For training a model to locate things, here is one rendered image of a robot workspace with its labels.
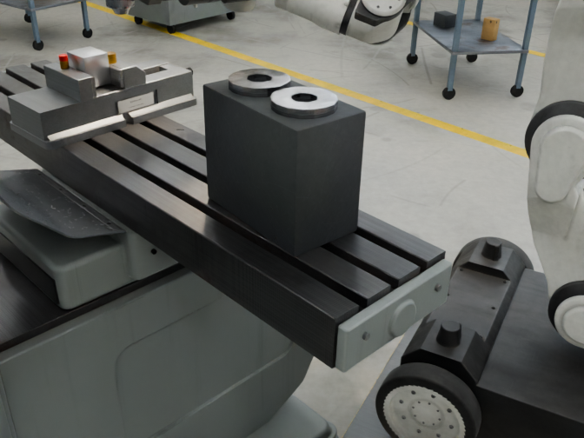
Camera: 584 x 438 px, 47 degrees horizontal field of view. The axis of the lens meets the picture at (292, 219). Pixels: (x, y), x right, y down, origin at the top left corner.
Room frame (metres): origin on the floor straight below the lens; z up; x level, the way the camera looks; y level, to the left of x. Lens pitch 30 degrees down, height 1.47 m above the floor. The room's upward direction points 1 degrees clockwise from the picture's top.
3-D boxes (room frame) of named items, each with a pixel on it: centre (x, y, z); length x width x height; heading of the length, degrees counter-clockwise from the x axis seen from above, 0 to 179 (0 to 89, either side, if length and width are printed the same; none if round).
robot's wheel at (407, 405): (0.95, -0.27, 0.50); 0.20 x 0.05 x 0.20; 63
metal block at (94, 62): (1.26, 0.40, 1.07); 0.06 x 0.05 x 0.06; 47
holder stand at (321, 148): (0.90, 0.02, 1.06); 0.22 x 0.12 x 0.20; 39
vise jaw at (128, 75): (1.31, 0.36, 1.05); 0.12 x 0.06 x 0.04; 47
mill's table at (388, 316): (1.15, 0.28, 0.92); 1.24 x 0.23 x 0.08; 45
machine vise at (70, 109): (1.29, 0.38, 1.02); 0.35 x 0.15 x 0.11; 137
